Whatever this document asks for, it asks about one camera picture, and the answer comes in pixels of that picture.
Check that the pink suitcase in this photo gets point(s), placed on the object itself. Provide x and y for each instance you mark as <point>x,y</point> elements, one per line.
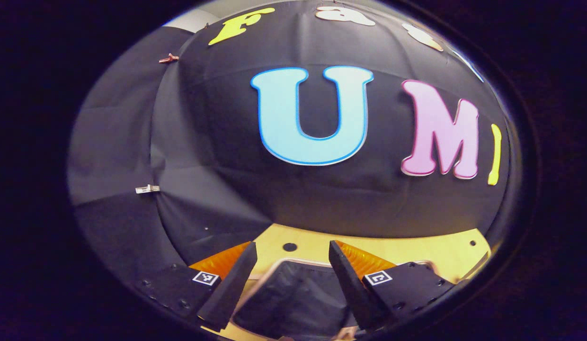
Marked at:
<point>293,298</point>

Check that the small white clip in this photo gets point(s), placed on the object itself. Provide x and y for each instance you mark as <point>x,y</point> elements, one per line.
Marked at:
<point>146,189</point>

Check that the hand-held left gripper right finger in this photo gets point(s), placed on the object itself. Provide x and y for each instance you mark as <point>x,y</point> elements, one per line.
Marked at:
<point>350,289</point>

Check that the black backdrop cloth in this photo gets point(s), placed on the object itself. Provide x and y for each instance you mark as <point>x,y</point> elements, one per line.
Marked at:
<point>217,142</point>

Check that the small red clip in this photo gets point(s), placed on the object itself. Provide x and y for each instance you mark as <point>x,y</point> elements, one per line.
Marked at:
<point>168,58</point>

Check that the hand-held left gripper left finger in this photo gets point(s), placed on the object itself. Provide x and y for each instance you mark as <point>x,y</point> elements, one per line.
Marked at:
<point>234,284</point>

